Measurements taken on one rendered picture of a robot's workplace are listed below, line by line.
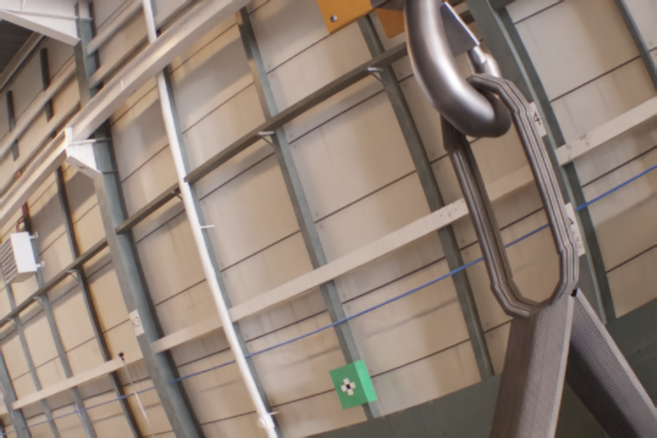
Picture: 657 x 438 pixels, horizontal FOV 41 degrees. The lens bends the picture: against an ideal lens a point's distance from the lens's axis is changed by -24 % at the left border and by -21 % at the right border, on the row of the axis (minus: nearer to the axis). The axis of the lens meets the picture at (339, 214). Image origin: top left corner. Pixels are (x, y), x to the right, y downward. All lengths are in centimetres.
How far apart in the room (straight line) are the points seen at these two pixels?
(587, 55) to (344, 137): 307
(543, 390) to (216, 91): 1096
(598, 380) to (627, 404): 7
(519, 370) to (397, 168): 921
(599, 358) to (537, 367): 13
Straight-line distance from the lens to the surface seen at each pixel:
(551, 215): 100
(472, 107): 101
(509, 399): 98
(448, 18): 108
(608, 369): 109
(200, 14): 1112
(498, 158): 950
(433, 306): 1006
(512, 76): 898
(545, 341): 98
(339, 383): 1058
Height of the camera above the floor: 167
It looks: 10 degrees up
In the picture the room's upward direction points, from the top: 19 degrees counter-clockwise
